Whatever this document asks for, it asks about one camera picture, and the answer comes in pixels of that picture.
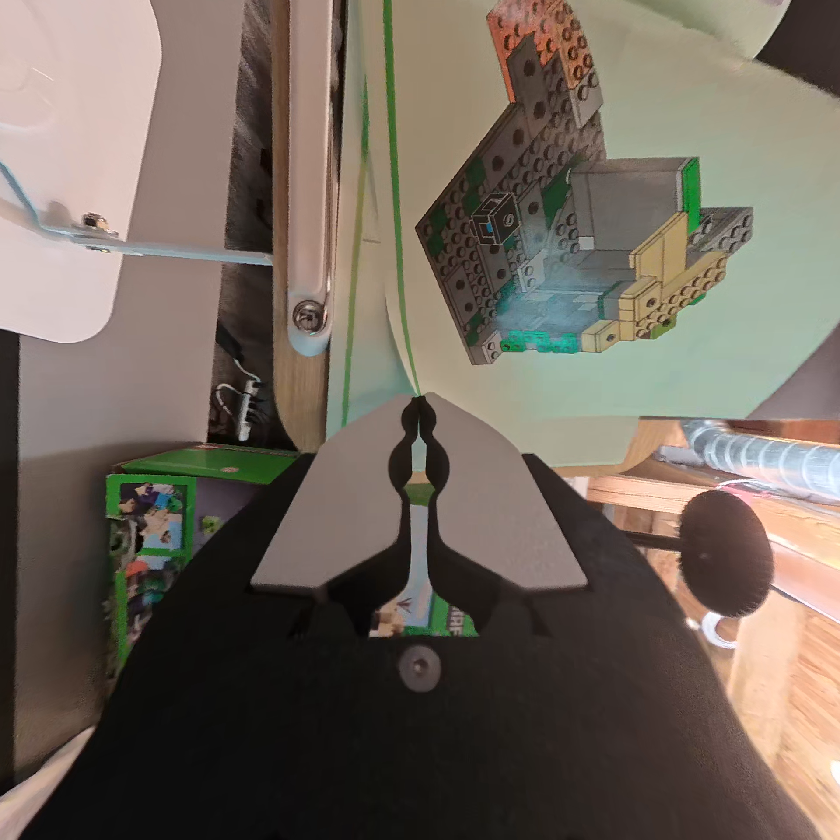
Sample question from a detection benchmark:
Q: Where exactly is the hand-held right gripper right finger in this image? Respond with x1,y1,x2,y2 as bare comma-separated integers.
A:
419,392,590,636

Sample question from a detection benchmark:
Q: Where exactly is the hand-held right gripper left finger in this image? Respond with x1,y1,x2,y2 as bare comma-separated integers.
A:
249,395,421,634

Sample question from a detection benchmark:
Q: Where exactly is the pale green instruction booklet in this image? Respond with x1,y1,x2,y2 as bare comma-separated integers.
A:
327,0,840,475

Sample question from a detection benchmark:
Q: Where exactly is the grey desk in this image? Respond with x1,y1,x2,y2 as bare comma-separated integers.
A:
0,0,290,788

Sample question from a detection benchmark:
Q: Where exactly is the green toy set box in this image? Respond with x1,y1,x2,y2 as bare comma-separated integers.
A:
105,443,480,686

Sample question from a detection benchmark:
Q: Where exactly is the black round fuzzy object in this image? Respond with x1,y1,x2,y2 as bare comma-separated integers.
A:
630,489,775,619

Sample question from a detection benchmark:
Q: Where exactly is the black partition panel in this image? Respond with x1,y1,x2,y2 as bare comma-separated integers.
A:
748,16,840,106

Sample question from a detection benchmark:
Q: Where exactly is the white cable bundle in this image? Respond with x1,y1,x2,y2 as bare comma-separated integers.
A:
213,325,270,442

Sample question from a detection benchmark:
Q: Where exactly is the silver ventilation duct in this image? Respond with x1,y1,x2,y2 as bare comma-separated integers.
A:
659,419,840,506

